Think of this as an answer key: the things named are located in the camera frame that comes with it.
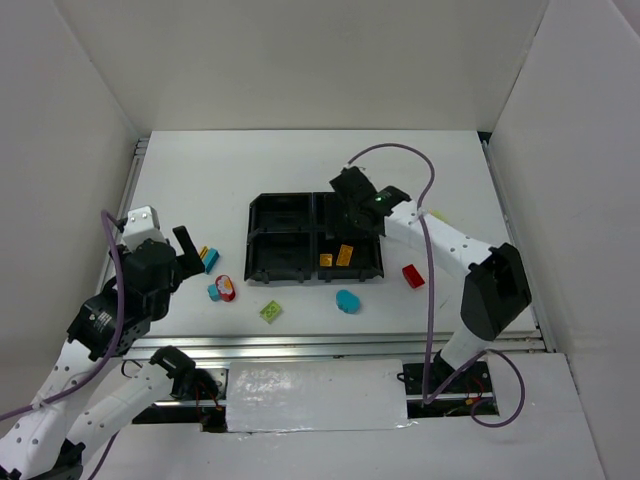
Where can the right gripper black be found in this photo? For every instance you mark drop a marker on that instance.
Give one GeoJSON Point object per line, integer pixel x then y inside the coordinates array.
{"type": "Point", "coordinates": [353, 201]}

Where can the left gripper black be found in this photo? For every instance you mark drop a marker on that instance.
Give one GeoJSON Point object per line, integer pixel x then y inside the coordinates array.
{"type": "Point", "coordinates": [176, 265]}

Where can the red flower lego brick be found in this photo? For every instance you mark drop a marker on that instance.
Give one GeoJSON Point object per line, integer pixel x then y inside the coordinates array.
{"type": "Point", "coordinates": [225, 288]}

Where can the teal rounded lego brick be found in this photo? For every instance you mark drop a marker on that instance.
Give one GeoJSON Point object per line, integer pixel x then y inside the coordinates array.
{"type": "Point", "coordinates": [347, 302]}

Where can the lime green lego plate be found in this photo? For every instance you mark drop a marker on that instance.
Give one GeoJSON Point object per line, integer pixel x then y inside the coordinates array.
{"type": "Point", "coordinates": [270, 312]}

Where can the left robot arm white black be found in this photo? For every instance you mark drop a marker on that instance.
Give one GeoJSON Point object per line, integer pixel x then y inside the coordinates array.
{"type": "Point", "coordinates": [59, 432]}

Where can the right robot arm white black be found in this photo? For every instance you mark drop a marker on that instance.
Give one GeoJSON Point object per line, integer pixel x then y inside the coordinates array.
{"type": "Point", "coordinates": [495, 288]}

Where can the orange flat lego plate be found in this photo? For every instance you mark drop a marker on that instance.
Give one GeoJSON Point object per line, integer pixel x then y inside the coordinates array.
{"type": "Point", "coordinates": [344, 255]}

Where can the small orange lego tile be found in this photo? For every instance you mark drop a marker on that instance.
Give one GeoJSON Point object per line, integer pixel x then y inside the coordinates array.
{"type": "Point", "coordinates": [325, 260]}

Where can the black four compartment tray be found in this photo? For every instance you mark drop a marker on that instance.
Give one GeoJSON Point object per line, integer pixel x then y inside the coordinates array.
{"type": "Point", "coordinates": [288, 231]}

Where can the white foil covered board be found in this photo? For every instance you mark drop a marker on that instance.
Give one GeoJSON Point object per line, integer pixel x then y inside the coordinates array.
{"type": "Point", "coordinates": [336, 395]}

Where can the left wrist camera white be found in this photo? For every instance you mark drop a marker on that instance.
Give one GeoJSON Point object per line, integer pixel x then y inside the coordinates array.
{"type": "Point", "coordinates": [141, 224]}

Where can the aluminium frame rail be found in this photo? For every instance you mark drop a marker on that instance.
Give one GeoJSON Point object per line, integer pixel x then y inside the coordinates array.
{"type": "Point", "coordinates": [221, 349]}

